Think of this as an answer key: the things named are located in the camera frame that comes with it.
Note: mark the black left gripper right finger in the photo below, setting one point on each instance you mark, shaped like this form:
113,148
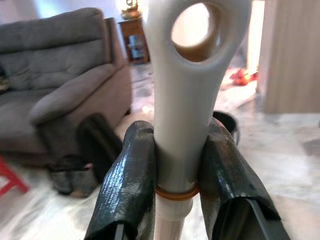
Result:
230,180

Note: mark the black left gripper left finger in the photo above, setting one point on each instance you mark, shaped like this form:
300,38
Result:
127,180

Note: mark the black floor bag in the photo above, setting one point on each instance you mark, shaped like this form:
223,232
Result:
95,145

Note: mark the red floor decoration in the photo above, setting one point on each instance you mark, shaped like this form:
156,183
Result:
241,77

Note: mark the black round bin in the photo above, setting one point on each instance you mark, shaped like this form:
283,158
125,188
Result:
230,123

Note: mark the grey fabric sofa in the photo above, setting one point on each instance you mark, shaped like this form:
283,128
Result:
62,75

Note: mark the beige wooden cabinet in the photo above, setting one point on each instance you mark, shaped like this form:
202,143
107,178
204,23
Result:
292,55

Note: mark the brown wooden side cabinet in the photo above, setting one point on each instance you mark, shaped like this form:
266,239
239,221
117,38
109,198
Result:
133,40

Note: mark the dark patterned cushion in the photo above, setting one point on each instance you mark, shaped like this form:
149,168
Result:
3,80

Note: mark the golden ornament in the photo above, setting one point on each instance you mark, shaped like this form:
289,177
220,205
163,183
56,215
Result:
130,8

